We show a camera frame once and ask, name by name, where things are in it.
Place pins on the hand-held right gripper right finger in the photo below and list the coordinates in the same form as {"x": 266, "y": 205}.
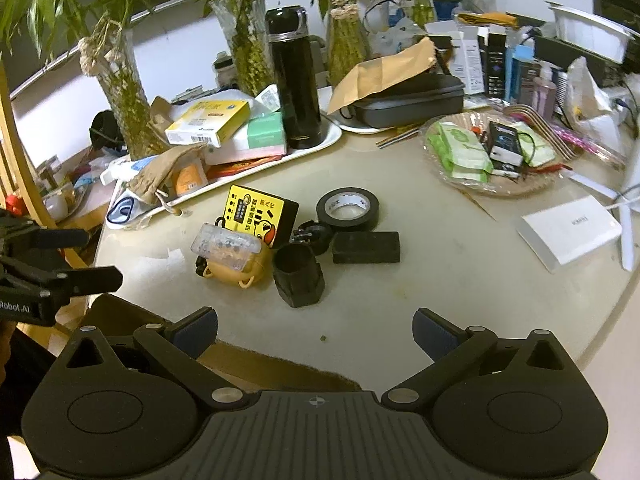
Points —
{"x": 432, "y": 332}

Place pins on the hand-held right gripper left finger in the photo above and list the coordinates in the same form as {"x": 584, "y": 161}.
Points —
{"x": 194, "y": 334}

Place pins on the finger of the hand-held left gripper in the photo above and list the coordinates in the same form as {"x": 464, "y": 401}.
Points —
{"x": 55, "y": 238}
{"x": 85, "y": 280}

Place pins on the yellow bear earphone case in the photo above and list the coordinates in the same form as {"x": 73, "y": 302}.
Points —
{"x": 227, "y": 276}

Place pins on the clear plastic case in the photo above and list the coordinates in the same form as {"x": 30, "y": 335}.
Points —
{"x": 225, "y": 247}

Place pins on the black rectangular block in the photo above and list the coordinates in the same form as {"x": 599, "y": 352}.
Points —
{"x": 366, "y": 247}

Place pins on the black hexagonal cup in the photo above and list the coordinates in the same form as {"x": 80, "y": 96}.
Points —
{"x": 299, "y": 280}

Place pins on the wooden chair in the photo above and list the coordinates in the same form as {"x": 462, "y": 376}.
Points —
{"x": 20, "y": 160}

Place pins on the white bag with blue print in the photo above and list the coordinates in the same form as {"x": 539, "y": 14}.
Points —
{"x": 127, "y": 170}

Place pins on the yellow printed card box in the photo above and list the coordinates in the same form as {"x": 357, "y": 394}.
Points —
{"x": 257, "y": 215}

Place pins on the orange packet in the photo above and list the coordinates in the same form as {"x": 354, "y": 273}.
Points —
{"x": 189, "y": 177}

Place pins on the black tape roll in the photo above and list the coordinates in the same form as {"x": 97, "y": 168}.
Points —
{"x": 347, "y": 210}

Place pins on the glass vase with dried flowers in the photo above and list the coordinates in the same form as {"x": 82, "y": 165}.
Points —
{"x": 127, "y": 105}

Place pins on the white flat box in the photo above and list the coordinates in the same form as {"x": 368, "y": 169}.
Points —
{"x": 570, "y": 232}

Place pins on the red envelope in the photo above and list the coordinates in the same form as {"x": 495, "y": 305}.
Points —
{"x": 240, "y": 164}

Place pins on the yellow medicine box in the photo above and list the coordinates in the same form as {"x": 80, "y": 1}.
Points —
{"x": 207, "y": 122}

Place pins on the metal chopsticks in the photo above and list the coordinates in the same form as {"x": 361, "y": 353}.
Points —
{"x": 400, "y": 137}

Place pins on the green tissue box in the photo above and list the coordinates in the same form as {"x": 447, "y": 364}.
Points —
{"x": 262, "y": 132}

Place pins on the white gimbal tripod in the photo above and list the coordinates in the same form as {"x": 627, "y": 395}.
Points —
{"x": 625, "y": 230}

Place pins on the white tray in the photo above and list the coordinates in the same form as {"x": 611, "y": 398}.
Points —
{"x": 315, "y": 137}

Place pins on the black lunch container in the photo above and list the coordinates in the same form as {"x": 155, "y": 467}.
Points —
{"x": 415, "y": 105}

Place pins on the pink bottle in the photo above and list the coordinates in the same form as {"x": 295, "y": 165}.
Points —
{"x": 544, "y": 97}

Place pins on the brown paper envelope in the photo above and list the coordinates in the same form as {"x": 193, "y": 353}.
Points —
{"x": 380, "y": 75}

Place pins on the black thermos bottle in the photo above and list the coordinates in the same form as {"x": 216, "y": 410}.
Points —
{"x": 295, "y": 85}

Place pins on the wide glass vase with bamboo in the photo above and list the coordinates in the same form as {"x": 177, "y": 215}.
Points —
{"x": 247, "y": 50}

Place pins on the blue carton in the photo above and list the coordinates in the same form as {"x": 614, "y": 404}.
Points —
{"x": 520, "y": 75}

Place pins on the white plastic bag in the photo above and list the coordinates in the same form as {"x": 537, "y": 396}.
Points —
{"x": 592, "y": 92}

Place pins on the narrow glass vase with twine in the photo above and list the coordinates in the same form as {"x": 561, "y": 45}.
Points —
{"x": 347, "y": 45}

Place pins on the white plastic food container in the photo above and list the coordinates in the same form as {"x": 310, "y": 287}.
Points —
{"x": 590, "y": 35}

